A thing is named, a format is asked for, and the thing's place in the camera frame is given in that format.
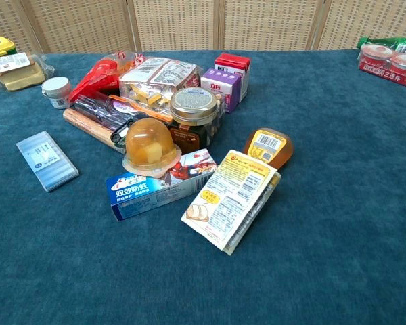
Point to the light blue plastic case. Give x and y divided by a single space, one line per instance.
47 161

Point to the yellow and white bread packet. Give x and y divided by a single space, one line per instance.
226 199

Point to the yellow fruit jelly cup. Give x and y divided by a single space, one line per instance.
150 145

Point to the gold lidded jar of nuts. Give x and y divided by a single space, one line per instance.
193 103

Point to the blue toothpaste box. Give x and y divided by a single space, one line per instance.
149 196

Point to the honey squeeze bottle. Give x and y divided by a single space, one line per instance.
269 144

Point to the purple drink carton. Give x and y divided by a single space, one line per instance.
220 89

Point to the clear bag of biscuits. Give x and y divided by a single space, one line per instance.
155 79

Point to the red drink carton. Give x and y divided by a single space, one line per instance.
235 64

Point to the dark purple striped package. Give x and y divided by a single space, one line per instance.
101 111

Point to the blue table cloth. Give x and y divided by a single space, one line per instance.
325 203

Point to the red snack bag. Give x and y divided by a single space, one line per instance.
96 76

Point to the woven folding screen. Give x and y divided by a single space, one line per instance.
176 23

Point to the small white plastic jar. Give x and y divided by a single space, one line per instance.
57 90

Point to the bagged sponge cake with label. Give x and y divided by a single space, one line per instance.
18 76

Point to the red three-cup pack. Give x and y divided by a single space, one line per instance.
390 62

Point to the green plastic bottle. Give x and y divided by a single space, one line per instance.
379 41

